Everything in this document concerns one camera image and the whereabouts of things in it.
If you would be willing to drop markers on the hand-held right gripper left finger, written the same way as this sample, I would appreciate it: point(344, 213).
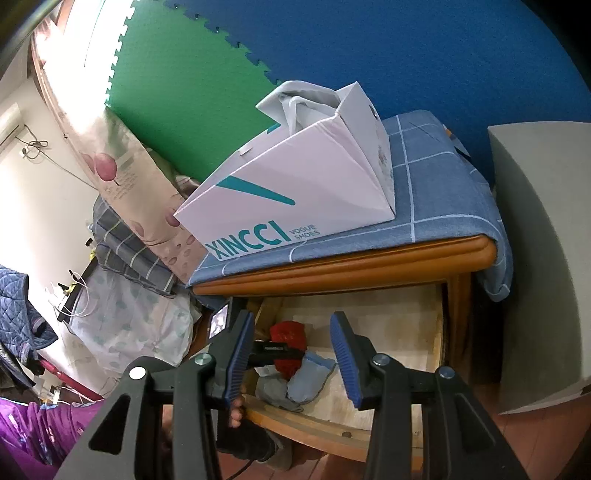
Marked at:
point(238, 355)

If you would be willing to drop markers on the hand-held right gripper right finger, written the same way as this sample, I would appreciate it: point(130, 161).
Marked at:
point(344, 360)

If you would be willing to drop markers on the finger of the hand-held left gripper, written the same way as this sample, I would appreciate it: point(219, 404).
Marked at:
point(277, 349)

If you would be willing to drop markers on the red underwear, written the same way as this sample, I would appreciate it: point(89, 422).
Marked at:
point(288, 334)

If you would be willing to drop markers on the wooden drawer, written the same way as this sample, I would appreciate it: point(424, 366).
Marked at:
point(392, 323)

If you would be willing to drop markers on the white shoe box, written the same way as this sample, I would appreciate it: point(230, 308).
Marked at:
point(300, 184)

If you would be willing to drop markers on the person's left hand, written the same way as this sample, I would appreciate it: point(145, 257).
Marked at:
point(236, 413)

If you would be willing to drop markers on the light blue cloth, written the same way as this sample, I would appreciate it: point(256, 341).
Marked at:
point(309, 381)

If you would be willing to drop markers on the white patterned bedding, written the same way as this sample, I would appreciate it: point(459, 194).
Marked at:
point(129, 318)

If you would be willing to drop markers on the wooden nightstand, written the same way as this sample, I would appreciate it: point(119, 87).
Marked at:
point(346, 267)

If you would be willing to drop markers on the grey plaid blanket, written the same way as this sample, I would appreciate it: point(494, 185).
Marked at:
point(120, 249)

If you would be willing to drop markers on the pink floral quilt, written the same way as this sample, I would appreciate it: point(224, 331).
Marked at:
point(129, 184)

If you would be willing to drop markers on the red pole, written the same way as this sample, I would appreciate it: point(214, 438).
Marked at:
point(60, 371)

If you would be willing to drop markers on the blue quilted jacket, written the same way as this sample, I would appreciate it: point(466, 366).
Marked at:
point(23, 300)

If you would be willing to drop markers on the blue checked cloth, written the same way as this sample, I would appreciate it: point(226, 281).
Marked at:
point(438, 184)

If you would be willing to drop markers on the purple cloth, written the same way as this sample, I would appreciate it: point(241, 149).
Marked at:
point(37, 424)

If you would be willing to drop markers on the grey cabinet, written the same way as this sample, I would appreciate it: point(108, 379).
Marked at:
point(540, 254)

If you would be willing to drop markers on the pale white garment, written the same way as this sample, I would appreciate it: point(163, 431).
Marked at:
point(300, 104)

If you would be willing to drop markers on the green foam mat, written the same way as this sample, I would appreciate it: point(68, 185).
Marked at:
point(184, 69)

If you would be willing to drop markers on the white air conditioner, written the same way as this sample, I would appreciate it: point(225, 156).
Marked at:
point(9, 122)

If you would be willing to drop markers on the blue foam mat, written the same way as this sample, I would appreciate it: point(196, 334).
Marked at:
point(415, 55)

